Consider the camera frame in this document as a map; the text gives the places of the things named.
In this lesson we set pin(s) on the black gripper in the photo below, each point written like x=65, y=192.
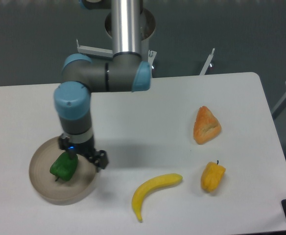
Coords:
x=98, y=158

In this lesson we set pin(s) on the green pepper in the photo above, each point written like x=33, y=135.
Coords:
x=64, y=167

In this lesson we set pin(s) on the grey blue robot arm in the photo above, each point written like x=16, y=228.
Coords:
x=127, y=72

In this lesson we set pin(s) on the beige round plate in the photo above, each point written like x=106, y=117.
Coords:
x=53, y=189

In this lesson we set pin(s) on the yellow orange pepper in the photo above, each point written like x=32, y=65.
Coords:
x=212, y=176

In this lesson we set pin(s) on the yellow banana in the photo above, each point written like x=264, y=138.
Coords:
x=150, y=186

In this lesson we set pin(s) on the orange triangular pastry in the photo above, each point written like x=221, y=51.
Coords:
x=206, y=126

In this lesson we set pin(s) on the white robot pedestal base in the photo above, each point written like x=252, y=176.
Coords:
x=147, y=28

